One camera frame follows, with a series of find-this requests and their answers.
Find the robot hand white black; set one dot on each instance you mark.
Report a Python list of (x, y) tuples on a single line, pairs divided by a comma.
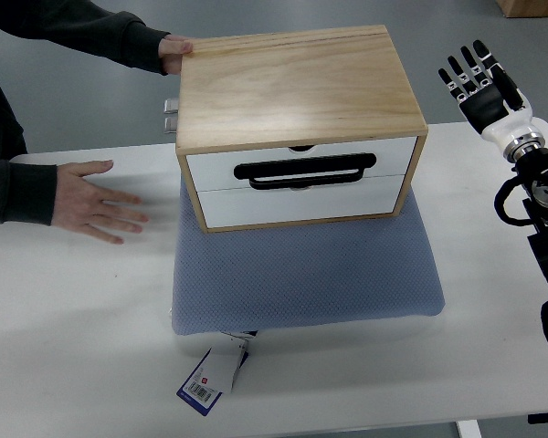
[(491, 102)]

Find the person hand on table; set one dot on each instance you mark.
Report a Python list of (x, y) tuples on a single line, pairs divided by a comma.
[(82, 207)]

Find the person hand on box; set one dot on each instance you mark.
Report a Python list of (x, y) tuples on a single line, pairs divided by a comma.
[(171, 51)]

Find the wooden drawer cabinet box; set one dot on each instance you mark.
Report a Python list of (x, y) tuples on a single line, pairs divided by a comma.
[(295, 90)]

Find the white drawer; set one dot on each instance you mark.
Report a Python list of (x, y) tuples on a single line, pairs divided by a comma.
[(235, 169), (247, 206)]

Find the dark sleeve forearm near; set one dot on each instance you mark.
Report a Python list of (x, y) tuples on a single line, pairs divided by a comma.
[(27, 192)]

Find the dark sleeve forearm far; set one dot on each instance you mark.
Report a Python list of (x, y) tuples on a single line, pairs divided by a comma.
[(81, 25)]

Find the grey metal clamp upper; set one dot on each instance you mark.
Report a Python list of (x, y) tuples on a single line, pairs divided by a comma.
[(171, 106)]

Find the grey metal clamp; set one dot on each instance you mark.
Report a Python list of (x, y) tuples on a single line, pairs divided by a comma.
[(171, 106), (170, 125)]

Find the grey metal clamp lower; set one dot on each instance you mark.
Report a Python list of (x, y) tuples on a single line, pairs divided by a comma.
[(170, 125)]

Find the wooden furniture corner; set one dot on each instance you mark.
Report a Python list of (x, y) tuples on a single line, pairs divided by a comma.
[(524, 8)]

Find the blue grey mesh cushion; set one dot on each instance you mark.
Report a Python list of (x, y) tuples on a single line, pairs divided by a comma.
[(300, 276)]

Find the white blue product tag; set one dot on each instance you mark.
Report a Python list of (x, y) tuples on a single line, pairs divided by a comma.
[(215, 374)]

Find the black table control panel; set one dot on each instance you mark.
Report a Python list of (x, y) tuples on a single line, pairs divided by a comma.
[(538, 418)]

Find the white table leg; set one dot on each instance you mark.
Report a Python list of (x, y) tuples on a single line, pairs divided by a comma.
[(468, 429)]

